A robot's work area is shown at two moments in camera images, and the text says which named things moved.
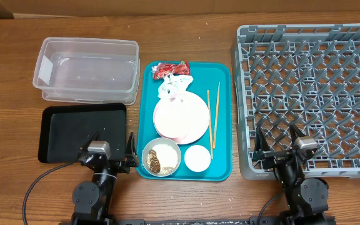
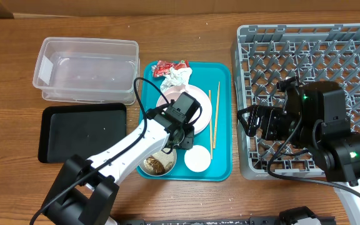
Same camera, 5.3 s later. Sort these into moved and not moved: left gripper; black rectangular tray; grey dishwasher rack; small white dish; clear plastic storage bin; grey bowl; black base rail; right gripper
Moved: right gripper; grey bowl; left gripper
Not moved: black rectangular tray; small white dish; black base rail; clear plastic storage bin; grey dishwasher rack
